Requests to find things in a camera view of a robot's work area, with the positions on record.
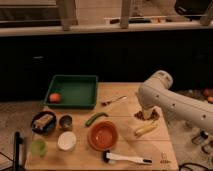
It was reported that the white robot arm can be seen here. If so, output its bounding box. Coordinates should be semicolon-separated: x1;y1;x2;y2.
137;70;213;135

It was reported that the orange red bowl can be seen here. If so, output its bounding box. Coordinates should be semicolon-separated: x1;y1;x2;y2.
87;121;118;151

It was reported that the black bowl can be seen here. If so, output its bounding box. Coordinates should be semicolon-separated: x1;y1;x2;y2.
31;111;57;135

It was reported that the orange fruit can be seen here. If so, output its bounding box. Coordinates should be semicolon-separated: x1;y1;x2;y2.
49;93;61;103

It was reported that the silver metal fork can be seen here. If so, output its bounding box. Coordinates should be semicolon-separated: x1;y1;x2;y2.
101;96;127;106

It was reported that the white paper cup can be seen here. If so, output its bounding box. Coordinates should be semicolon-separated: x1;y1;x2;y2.
57;131;77;151

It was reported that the green plastic tray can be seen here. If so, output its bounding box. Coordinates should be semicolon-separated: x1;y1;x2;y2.
44;75;98;109

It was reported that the bunch of dark grapes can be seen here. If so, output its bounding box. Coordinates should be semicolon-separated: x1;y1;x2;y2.
134;109;159;121

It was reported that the green cucumber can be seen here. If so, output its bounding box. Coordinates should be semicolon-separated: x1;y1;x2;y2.
85;112;108;127

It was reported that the green plastic cup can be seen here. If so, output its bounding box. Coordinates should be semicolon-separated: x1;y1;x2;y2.
30;139;47;157

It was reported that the brown bread sandwich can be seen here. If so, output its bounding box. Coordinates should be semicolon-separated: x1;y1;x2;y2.
34;114;53;130

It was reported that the spice jar with black lid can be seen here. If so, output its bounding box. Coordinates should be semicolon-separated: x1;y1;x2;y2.
192;131;209;145

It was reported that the small metal cup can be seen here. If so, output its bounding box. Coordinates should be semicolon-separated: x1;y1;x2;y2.
59;115;72;130

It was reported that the black stand post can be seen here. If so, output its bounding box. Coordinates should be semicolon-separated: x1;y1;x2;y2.
12;132;23;171

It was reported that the yellow corn cob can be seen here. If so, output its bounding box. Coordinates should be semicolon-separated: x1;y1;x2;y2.
134;123;158;137

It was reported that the white black dish brush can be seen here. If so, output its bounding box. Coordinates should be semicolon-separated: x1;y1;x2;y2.
103;151;152;165

